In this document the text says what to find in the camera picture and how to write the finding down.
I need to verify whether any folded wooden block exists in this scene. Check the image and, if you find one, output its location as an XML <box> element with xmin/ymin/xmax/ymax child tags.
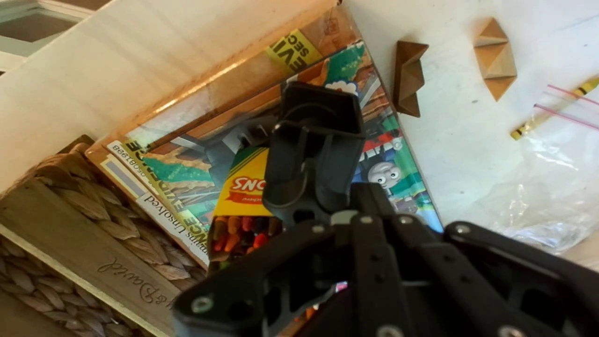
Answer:
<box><xmin>472</xmin><ymin>17</ymin><xmax>519</xmax><ymax>103</ymax></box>
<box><xmin>392</xmin><ymin>40</ymin><xmax>431</xmax><ymax>120</ymax></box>

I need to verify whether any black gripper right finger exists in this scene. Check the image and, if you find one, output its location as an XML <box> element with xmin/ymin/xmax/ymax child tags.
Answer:
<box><xmin>373</xmin><ymin>184</ymin><xmax>599</xmax><ymax>337</ymax></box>

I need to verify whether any white cabinet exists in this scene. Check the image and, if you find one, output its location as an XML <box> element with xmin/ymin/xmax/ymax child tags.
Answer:
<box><xmin>340</xmin><ymin>0</ymin><xmax>599</xmax><ymax>274</ymax></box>

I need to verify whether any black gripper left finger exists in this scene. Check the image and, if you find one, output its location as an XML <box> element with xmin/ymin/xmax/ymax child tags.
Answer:
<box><xmin>171</xmin><ymin>184</ymin><xmax>384</xmax><ymax>337</ymax></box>

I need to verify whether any woven wooden box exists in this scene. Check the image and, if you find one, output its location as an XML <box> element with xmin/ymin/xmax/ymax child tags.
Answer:
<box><xmin>0</xmin><ymin>133</ymin><xmax>214</xmax><ymax>337</ymax></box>

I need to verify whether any small yellow stick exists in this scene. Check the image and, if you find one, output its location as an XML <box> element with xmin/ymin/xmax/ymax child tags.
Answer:
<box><xmin>510</xmin><ymin>74</ymin><xmax>599</xmax><ymax>141</ymax></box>

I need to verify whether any yellow green crayon box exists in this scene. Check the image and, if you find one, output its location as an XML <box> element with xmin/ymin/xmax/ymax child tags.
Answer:
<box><xmin>209</xmin><ymin>147</ymin><xmax>297</xmax><ymax>259</ymax></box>

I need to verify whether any clear plastic bag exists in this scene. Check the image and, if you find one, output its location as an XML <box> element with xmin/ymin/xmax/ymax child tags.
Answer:
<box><xmin>429</xmin><ymin>81</ymin><xmax>599</xmax><ymax>255</ymax></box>

